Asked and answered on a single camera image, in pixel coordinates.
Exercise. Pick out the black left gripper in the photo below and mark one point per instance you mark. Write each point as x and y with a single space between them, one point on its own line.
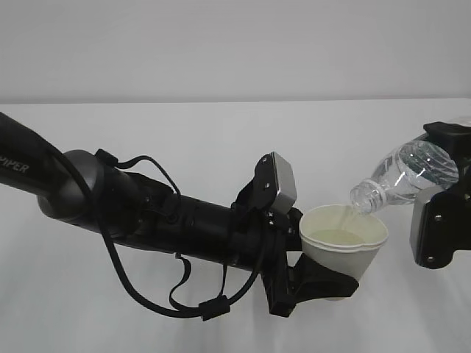
274 235

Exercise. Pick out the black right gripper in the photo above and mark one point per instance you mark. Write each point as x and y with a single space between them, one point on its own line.
454 138

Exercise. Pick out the white paper cup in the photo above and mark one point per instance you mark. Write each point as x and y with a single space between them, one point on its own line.
341 238

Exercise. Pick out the clear plastic water bottle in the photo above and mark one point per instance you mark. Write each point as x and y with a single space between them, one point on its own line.
404 172

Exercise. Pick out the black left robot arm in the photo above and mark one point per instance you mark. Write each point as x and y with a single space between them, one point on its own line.
99 193

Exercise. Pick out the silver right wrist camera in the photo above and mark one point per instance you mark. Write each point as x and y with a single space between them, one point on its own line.
434 228

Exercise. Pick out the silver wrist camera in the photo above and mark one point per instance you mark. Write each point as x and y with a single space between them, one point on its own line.
434 228
274 184

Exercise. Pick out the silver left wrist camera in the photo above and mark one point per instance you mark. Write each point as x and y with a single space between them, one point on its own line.
274 184

